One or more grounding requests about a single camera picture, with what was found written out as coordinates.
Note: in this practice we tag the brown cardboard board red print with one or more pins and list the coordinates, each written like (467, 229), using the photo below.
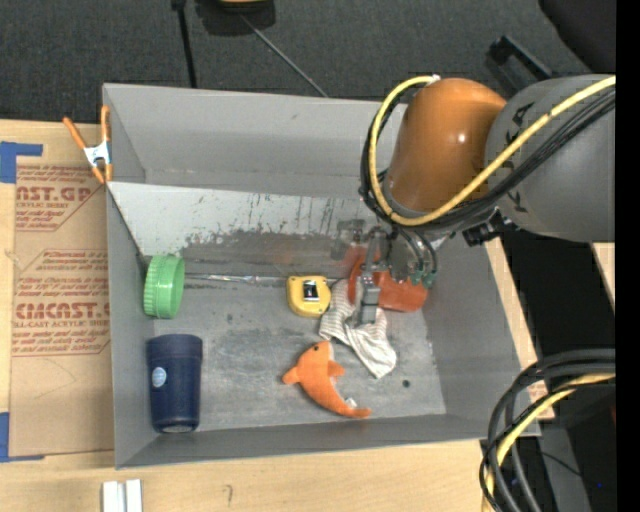
(60, 380)

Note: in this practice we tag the orange plastic cup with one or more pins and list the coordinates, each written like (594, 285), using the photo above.
(400, 297)

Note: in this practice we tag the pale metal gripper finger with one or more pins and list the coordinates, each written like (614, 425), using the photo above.
(368, 310)

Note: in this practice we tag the white striped cloth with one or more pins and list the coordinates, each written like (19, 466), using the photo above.
(372, 347)

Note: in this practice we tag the green plastic cup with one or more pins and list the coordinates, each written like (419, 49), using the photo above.
(162, 287)

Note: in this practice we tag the black cylinder on white bracket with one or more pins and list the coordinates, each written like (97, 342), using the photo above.
(479, 233)

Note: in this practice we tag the yellow tape measure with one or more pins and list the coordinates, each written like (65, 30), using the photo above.
(306, 297)

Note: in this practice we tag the grey metal bin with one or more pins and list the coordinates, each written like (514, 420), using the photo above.
(260, 350)

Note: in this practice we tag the orange toy fish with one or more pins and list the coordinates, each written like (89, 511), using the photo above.
(320, 377)

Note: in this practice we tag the dark blue cup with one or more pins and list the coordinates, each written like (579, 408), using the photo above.
(175, 380)

